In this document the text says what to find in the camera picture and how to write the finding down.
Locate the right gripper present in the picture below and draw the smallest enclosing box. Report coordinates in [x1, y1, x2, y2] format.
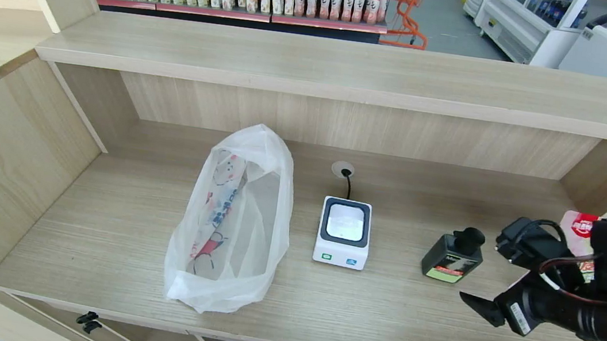
[455, 265, 607, 341]

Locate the white barcode scanner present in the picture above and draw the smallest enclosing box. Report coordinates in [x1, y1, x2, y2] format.
[312, 195, 375, 272]

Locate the white plastic shopping bag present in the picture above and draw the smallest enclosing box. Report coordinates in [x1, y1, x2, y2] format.
[159, 114, 304, 323]

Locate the orange shopping cart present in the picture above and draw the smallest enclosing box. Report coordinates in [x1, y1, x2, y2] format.
[379, 0, 435, 51]

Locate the dark green bottle black cap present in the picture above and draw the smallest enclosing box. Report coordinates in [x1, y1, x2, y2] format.
[419, 222, 487, 287]

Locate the red snack pack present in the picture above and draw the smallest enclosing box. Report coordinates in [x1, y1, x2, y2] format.
[554, 209, 604, 283]

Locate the wooden counter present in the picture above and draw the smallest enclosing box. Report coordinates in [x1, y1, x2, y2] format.
[0, 0, 607, 341]

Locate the printed white snack pack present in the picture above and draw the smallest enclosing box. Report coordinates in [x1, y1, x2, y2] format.
[186, 147, 252, 282]

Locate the white display fridge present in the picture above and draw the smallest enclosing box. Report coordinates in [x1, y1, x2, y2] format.
[470, 0, 591, 72]

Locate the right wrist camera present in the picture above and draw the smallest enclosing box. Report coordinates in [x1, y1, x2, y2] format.
[493, 214, 571, 274]

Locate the black scanner cable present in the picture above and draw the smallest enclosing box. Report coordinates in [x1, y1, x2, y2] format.
[338, 168, 356, 201]

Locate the wooden drawer black handle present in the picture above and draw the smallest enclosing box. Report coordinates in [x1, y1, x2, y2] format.
[5, 293, 162, 341]

